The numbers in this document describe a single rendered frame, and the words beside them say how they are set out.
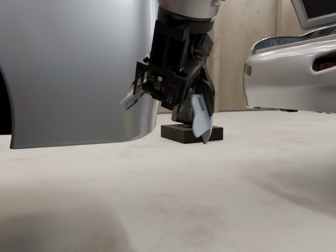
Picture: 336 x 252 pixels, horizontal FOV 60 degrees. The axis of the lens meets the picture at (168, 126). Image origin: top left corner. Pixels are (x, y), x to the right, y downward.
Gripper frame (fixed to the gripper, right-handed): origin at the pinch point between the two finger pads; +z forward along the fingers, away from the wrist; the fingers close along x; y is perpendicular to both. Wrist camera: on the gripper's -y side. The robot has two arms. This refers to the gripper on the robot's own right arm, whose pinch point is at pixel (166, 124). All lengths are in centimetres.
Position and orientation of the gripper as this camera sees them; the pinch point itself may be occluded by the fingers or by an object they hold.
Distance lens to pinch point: 50.2
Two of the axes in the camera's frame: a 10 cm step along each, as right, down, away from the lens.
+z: -1.7, 7.5, 6.4
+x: 8.9, 3.9, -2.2
